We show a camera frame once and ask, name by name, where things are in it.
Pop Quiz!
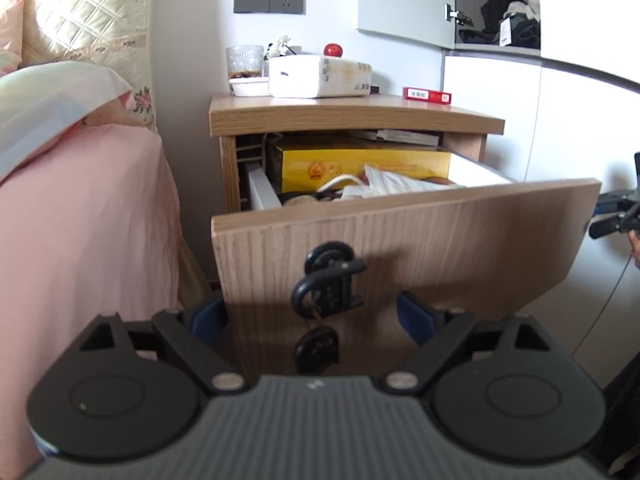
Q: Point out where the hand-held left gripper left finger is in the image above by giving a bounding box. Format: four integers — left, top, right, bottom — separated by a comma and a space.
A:
79, 296, 247, 394

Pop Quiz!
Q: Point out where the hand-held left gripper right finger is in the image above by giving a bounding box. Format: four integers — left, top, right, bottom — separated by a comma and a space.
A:
382, 291, 548, 395

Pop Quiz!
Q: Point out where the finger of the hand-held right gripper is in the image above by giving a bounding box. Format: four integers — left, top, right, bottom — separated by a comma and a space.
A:
593, 191, 630, 215
588, 213, 629, 240

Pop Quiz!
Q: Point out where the wooden drawer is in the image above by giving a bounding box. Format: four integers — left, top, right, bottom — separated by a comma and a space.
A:
211, 152, 602, 378

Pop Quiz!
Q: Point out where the black key fob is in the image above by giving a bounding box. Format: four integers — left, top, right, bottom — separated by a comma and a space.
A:
294, 317, 341, 375

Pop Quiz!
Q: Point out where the white striped plastic bag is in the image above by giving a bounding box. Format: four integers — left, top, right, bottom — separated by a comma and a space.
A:
341, 164, 467, 202

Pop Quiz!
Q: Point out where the pink bed sheet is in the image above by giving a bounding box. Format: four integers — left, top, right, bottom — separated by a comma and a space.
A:
0, 121, 182, 480

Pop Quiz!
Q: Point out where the yellow cardboard box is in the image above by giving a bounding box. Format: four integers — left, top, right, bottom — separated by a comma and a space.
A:
270, 146, 452, 195

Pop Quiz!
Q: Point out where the flat white box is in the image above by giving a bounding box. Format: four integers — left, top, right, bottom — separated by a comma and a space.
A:
350, 130, 444, 148

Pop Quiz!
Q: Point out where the red cigarette pack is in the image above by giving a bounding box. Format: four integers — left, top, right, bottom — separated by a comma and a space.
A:
403, 87, 452, 105

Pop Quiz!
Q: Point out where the dark clothes pile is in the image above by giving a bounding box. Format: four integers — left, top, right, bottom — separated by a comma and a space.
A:
457, 0, 542, 51

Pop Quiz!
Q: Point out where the wooden bedside table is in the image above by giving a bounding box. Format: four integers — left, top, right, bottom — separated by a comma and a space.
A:
209, 93, 506, 213

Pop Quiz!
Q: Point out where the white dish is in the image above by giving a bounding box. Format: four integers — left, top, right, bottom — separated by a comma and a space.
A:
229, 77, 271, 97

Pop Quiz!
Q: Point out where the white tissue box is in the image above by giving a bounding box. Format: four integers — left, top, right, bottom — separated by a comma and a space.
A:
268, 55, 373, 99

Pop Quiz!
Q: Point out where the clear glass cup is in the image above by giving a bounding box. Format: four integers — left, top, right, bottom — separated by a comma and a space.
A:
226, 45, 265, 81

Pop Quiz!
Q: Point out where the pastel quilt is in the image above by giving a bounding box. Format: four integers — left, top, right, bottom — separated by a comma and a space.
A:
0, 61, 135, 182

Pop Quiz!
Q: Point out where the small white flower ornament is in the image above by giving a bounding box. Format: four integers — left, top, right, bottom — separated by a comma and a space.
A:
265, 35, 302, 59

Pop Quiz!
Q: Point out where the white wardrobe door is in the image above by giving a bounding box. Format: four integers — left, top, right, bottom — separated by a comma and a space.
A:
357, 0, 457, 51

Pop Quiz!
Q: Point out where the cream quilted headboard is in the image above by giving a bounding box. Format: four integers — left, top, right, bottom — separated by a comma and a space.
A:
22, 0, 159, 134

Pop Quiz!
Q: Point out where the pink pillow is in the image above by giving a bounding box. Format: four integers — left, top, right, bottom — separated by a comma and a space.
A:
0, 0, 25, 77

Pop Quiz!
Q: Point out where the thin grey cable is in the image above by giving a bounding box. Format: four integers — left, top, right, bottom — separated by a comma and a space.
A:
570, 254, 632, 357

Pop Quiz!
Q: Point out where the black drawer handle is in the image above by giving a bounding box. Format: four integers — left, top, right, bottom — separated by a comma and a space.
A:
291, 241, 367, 319

